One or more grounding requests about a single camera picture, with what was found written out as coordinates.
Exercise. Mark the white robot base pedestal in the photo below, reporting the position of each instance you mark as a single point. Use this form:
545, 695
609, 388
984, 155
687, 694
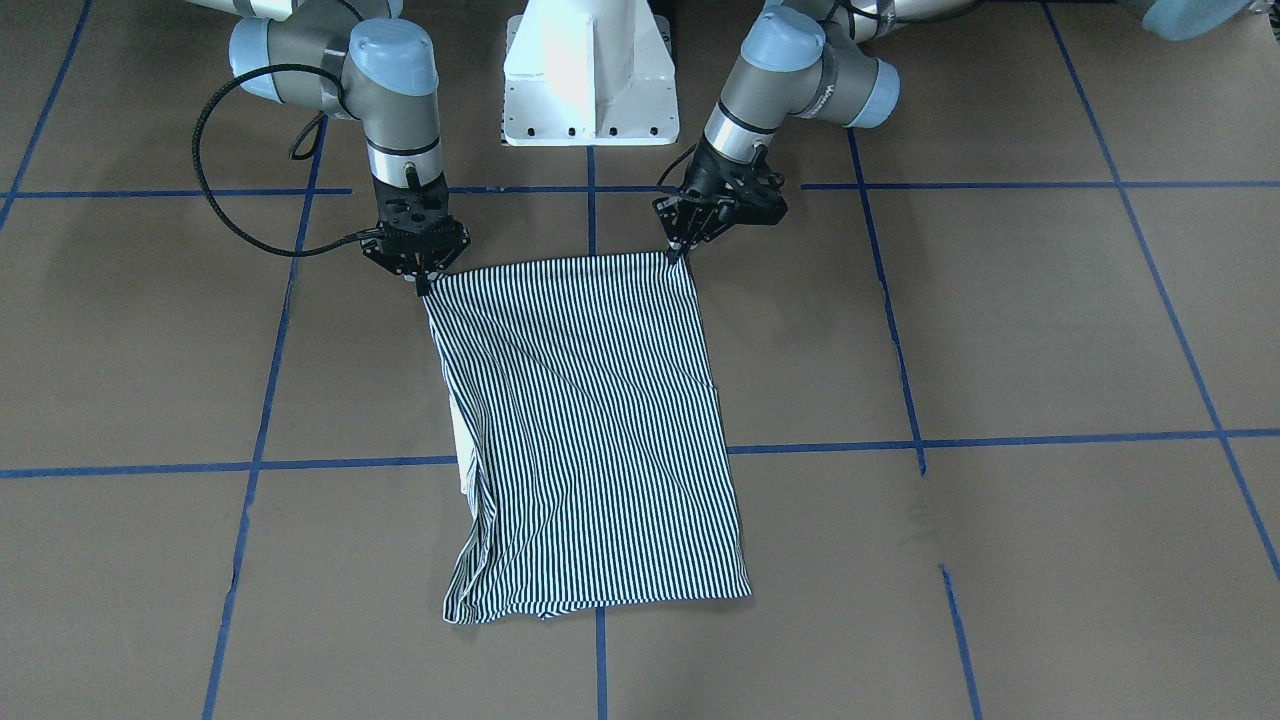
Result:
588, 73

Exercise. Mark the blue white striped polo shirt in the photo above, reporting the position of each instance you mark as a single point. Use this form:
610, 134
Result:
589, 438

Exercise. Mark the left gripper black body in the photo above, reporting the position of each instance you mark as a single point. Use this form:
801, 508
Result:
706, 178

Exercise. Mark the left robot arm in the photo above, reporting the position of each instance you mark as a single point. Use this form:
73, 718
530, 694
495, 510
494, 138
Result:
800, 59

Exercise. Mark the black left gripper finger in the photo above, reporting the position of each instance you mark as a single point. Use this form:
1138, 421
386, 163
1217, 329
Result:
680, 245

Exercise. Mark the brown paper table cover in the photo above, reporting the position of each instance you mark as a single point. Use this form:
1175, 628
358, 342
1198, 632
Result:
1000, 394

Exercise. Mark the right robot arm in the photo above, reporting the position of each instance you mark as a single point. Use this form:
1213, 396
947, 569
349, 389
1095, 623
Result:
358, 60

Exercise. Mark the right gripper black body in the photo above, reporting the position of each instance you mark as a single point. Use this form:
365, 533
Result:
379, 255

